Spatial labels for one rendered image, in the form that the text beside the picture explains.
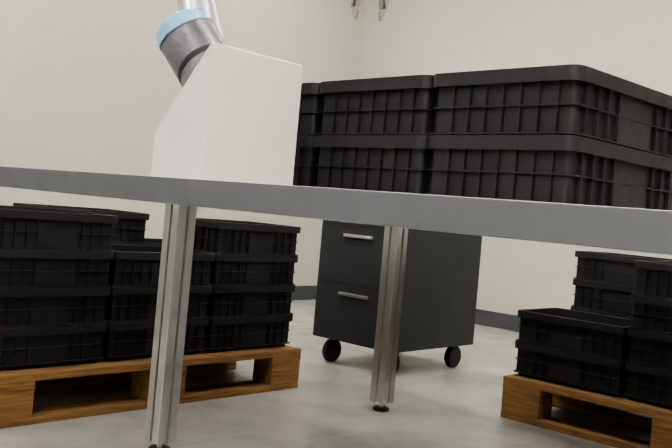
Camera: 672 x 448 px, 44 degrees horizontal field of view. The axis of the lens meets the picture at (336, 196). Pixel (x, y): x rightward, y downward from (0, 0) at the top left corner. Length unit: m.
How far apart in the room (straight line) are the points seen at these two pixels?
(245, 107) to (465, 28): 4.50
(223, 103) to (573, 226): 0.79
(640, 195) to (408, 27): 4.79
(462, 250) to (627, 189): 2.33
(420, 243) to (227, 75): 2.16
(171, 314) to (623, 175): 1.23
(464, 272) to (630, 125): 2.39
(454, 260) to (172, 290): 1.80
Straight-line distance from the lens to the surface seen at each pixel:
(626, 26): 5.36
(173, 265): 2.21
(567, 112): 1.37
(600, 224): 0.84
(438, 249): 3.64
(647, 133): 1.56
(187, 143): 1.49
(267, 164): 1.55
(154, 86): 5.18
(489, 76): 1.45
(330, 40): 6.22
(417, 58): 6.12
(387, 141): 1.57
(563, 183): 1.35
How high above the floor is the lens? 0.68
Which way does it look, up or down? 1 degrees up
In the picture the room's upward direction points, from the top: 5 degrees clockwise
